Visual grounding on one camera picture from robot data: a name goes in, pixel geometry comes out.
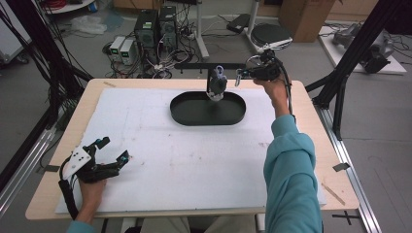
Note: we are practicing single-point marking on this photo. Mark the clear plastic bag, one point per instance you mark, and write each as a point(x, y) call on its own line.
point(89, 25)

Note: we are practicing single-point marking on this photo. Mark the black key rack with tray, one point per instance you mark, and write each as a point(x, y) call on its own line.
point(200, 110)

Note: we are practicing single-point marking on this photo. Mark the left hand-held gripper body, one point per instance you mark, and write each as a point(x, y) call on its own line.
point(97, 170)

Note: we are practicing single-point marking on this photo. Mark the black computer tower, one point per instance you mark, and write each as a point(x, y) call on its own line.
point(168, 27)
point(146, 35)

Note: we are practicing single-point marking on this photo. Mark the aluminium rail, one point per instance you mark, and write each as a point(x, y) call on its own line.
point(350, 168)
point(22, 168)

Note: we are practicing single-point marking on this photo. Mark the white desk leg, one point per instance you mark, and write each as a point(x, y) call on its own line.
point(201, 32)
point(254, 19)

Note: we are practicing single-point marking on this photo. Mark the person's left hand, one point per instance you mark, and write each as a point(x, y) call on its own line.
point(91, 192)

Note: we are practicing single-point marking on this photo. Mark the black round stool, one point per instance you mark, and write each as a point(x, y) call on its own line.
point(270, 32)

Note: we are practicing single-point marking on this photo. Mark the black frame strut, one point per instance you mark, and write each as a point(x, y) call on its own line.
point(353, 55)
point(35, 48)

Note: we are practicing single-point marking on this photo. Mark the white foam mat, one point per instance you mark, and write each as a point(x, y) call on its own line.
point(181, 161)

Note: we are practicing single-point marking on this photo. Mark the white power supply unit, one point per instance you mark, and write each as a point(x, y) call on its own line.
point(116, 48)
point(127, 51)

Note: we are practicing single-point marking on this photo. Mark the thin wooden stick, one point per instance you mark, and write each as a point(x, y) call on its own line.
point(333, 193)

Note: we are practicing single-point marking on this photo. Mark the grey and black machine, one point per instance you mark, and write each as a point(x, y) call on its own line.
point(377, 51)

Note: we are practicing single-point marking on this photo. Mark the black tape piece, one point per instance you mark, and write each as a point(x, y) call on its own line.
point(341, 167)
point(51, 168)

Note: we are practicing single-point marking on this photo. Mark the cardboard box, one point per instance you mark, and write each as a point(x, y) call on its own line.
point(306, 19)

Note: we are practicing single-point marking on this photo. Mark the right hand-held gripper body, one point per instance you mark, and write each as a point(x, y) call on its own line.
point(267, 71)

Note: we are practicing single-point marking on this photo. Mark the person's legs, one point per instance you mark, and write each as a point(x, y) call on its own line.
point(175, 225)

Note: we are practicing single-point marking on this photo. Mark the person's right hand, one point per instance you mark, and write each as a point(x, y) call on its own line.
point(277, 93)

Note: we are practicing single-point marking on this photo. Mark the white floor board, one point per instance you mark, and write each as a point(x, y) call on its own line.
point(336, 55)

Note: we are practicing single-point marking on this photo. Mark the white round table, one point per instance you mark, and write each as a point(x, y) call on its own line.
point(69, 6)

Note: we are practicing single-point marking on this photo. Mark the flat black box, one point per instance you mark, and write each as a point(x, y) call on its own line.
point(238, 23)

